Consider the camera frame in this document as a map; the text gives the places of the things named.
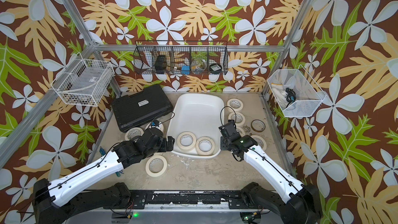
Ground white mesh basket right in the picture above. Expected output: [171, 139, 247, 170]
[267, 66, 326, 118]

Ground cream tape roll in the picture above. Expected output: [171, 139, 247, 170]
[177, 132, 197, 151]
[226, 98, 244, 113]
[228, 112, 246, 127]
[145, 155, 168, 177]
[236, 127, 246, 136]
[125, 127, 144, 141]
[195, 136, 215, 156]
[145, 120, 164, 132]

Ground white wire basket left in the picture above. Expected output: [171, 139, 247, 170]
[51, 54, 115, 107]

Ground black wire basket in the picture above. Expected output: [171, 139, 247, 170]
[132, 40, 229, 75]

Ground aluminium frame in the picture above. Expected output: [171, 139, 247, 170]
[0, 0, 327, 224]

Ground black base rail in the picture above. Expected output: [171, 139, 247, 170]
[109, 190, 266, 210]

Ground blue green cable ties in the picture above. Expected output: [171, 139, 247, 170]
[99, 147, 106, 157]

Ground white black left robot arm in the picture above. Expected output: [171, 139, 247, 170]
[32, 128, 175, 224]

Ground black plastic tool case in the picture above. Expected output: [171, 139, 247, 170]
[111, 85, 173, 133]

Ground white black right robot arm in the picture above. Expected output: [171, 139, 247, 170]
[219, 120, 323, 224]

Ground white plastic storage box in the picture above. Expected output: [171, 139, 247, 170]
[167, 93, 225, 159]

